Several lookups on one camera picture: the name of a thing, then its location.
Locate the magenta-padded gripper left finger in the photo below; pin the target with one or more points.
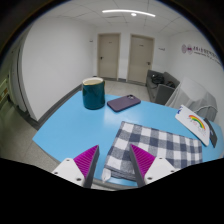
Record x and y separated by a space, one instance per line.
70 169

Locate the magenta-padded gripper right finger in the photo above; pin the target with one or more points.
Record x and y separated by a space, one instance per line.
159 167

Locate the grey white checked towel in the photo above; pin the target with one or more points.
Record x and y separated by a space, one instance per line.
163 141

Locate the white rainbow print board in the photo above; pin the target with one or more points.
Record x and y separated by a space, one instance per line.
193 125

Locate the purple smartphone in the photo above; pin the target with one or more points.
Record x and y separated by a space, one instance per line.
123 102

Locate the grey sofa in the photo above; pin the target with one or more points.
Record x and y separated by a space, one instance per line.
163 93

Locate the dark green mug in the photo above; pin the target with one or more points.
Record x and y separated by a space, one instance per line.
93 95

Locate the dark bag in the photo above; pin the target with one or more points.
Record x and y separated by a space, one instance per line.
157 79

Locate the beige door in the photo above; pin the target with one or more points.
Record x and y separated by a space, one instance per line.
108 56
140 59

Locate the round ceiling light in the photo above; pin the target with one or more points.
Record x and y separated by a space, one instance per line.
133 14

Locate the long ceiling light strip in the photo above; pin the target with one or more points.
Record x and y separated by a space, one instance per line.
126 11

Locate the purple wall sign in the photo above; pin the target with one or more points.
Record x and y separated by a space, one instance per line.
190 49

